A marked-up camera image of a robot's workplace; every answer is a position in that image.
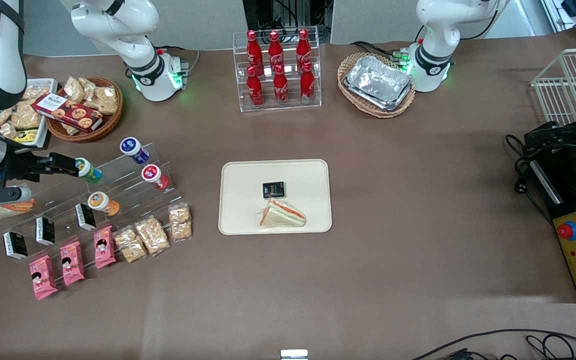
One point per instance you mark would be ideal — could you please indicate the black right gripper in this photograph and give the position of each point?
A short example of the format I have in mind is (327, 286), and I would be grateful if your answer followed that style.
(19, 165)

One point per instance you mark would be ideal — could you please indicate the green gum bottle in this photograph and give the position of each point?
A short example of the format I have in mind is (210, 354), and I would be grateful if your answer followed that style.
(89, 171)

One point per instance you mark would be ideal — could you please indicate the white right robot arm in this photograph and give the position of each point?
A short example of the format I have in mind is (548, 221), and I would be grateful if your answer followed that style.
(140, 30)

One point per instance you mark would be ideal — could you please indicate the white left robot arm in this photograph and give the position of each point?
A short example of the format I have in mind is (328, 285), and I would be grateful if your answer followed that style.
(435, 30)

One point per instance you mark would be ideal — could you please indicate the orange gum bottle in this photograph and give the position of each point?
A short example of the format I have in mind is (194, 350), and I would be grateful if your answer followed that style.
(102, 203)

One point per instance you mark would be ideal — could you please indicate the black gum box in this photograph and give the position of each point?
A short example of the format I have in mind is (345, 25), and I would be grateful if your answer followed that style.
(16, 245)
(85, 216)
(274, 190)
(45, 230)

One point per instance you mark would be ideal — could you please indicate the blue gum bottle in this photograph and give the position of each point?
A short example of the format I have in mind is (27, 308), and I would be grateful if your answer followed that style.
(134, 150)

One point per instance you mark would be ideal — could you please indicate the red gum bottle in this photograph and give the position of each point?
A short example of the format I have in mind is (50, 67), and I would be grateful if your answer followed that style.
(154, 176)

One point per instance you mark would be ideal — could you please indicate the silver foil tray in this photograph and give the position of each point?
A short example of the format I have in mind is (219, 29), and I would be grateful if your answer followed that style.
(378, 82)

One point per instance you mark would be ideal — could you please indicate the beige plastic tray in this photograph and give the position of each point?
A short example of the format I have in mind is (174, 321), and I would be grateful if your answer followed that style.
(303, 180)

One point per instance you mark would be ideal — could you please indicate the white rectangular dish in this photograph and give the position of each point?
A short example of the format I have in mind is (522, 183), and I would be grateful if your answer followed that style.
(43, 135)

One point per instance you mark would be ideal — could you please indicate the yellow snack packet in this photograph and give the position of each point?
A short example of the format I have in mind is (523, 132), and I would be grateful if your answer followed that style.
(26, 136)

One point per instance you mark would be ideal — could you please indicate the red cookie box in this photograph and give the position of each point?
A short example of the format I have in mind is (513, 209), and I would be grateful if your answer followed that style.
(68, 113)

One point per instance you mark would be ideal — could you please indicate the clear acrylic stepped display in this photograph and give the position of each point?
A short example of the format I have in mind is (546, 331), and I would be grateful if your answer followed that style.
(118, 182)

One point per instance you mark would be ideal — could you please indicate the black control box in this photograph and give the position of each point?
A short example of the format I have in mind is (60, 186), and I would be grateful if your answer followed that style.
(565, 200)

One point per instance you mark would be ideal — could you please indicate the brown wicker basket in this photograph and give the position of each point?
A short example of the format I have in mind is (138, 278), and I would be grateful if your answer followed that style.
(110, 122)

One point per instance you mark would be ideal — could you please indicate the wrapped triangle sandwich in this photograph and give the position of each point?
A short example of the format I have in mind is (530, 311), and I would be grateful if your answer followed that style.
(3, 212)
(282, 215)

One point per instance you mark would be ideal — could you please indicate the pink snack packet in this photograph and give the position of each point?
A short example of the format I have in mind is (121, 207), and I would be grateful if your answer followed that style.
(72, 263)
(104, 247)
(43, 277)

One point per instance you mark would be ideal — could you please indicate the red emergency stop button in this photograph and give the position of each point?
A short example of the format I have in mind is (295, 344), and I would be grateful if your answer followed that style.
(568, 230)

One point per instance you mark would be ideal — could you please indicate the clear bag of crackers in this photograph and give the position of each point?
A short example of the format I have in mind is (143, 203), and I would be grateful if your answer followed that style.
(130, 245)
(152, 235)
(180, 223)

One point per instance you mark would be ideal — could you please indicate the light wicker basket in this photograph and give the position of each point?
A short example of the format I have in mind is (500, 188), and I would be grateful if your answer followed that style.
(350, 65)

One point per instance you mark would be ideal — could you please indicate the red cola bottle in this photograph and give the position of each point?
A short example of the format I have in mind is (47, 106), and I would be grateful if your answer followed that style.
(281, 87)
(303, 47)
(307, 85)
(275, 49)
(255, 90)
(253, 50)

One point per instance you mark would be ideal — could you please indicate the clear acrylic bottle rack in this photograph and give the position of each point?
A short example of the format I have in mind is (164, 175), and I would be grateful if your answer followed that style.
(293, 106)

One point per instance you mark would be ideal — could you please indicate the black equipment rack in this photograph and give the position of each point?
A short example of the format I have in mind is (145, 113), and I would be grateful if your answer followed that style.
(288, 12)

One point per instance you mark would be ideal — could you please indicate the small white device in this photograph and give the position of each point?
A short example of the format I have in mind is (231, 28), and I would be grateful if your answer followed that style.
(294, 355)

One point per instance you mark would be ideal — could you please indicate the aluminium frame shelf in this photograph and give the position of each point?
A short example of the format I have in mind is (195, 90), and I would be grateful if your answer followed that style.
(568, 15)

